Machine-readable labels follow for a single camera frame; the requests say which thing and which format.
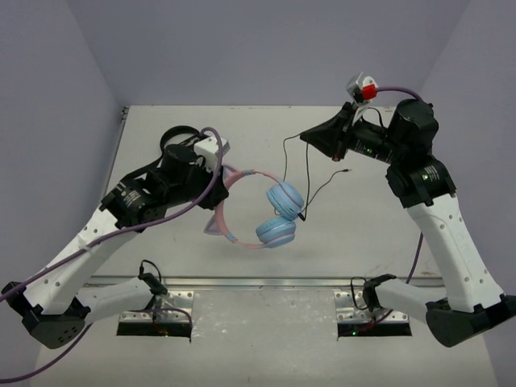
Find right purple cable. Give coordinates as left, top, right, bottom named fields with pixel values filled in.
left=374, top=85, right=427, bottom=285

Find right wrist camera red white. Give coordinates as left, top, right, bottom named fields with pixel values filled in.
left=346, top=73, right=378, bottom=124

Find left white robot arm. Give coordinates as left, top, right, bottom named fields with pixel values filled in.
left=1, top=137, right=230, bottom=349

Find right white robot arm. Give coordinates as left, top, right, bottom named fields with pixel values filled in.
left=300, top=99, right=515, bottom=347

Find right black base cable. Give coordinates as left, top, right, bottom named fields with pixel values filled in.
left=349, top=273, right=398, bottom=314

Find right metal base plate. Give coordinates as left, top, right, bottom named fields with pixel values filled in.
left=334, top=289, right=409, bottom=324

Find aluminium table rail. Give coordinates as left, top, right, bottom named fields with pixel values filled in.
left=84, top=276, right=443, bottom=289

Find black headphones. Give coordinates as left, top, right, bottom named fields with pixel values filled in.
left=160, top=125, right=200, bottom=152

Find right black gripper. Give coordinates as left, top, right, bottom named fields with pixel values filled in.
left=301, top=102, right=404, bottom=165

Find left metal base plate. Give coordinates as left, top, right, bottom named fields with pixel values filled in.
left=119, top=289, right=195, bottom=324

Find black base cable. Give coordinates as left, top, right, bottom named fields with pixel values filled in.
left=349, top=273, right=398, bottom=314
left=138, top=260, right=169, bottom=298

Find thin black headphone cable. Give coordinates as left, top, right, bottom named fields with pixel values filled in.
left=282, top=106, right=383, bottom=223

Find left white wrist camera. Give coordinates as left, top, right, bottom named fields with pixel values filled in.
left=193, top=136, right=219, bottom=170

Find left black base cable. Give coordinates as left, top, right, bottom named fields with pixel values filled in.
left=138, top=260, right=169, bottom=298

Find metal base plate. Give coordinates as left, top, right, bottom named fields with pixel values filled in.
left=334, top=289, right=409, bottom=324
left=119, top=289, right=195, bottom=324

